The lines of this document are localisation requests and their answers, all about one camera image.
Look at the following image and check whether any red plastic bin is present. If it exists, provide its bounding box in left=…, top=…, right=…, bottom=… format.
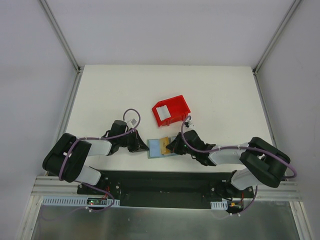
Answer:
left=151, top=95, right=191, bottom=127

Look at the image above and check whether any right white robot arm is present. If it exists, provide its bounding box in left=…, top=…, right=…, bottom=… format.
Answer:
left=165, top=130, right=291, bottom=198

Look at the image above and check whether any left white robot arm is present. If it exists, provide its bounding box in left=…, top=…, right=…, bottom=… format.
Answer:
left=42, top=119, right=149, bottom=195

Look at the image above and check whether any stack of white cards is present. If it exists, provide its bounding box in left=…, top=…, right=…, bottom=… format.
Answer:
left=156, top=105, right=171, bottom=121

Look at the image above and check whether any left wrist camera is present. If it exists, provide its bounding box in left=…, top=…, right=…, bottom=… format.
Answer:
left=127, top=118, right=138, bottom=128

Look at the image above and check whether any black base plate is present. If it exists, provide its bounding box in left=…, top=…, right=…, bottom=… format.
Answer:
left=77, top=170, right=254, bottom=209

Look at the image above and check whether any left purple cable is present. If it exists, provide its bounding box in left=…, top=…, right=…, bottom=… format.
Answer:
left=39, top=108, right=141, bottom=222

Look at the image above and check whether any purple cable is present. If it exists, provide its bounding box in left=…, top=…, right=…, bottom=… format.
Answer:
left=181, top=115, right=298, bottom=221
left=39, top=108, right=141, bottom=222

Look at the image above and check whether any right white cable duct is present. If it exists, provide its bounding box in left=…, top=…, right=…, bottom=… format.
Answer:
left=210, top=201, right=228, bottom=211

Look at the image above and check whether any white cable duct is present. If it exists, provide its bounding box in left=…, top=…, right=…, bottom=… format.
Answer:
left=210, top=201, right=228, bottom=211
left=42, top=196, right=120, bottom=208

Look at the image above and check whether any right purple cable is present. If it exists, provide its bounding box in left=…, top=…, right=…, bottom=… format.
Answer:
left=181, top=115, right=298, bottom=221

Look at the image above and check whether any right aluminium frame post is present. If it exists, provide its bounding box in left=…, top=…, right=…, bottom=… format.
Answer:
left=252, top=0, right=303, bottom=75

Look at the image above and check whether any aluminium frame post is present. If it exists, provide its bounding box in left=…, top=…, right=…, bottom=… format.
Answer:
left=38, top=0, right=85, bottom=73
left=252, top=0, right=303, bottom=75

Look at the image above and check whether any left white cable duct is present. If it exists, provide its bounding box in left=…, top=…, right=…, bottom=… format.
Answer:
left=42, top=196, right=120, bottom=208

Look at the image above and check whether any left aluminium frame post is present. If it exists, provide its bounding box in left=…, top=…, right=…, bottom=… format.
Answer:
left=38, top=0, right=85, bottom=73

